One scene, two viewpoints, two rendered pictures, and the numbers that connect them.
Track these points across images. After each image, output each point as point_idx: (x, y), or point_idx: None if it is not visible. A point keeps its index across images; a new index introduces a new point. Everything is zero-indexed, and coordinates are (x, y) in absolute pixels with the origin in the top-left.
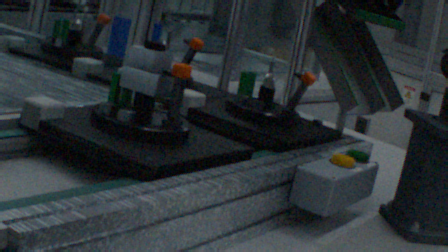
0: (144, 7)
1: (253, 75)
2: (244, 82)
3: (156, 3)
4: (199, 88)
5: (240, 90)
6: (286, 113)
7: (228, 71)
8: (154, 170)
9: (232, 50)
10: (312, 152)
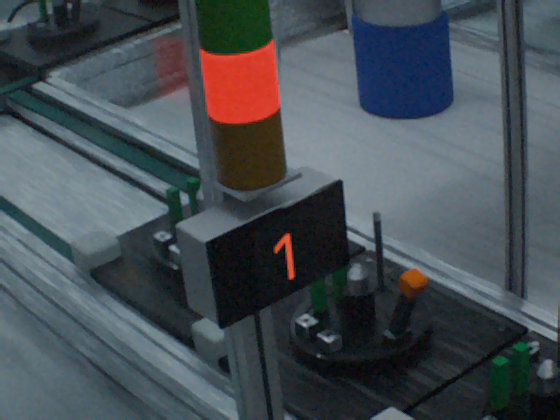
0: (238, 328)
1: (521, 355)
2: (499, 381)
3: (264, 309)
4: (448, 335)
5: (495, 394)
6: None
7: (520, 247)
8: None
9: (519, 207)
10: None
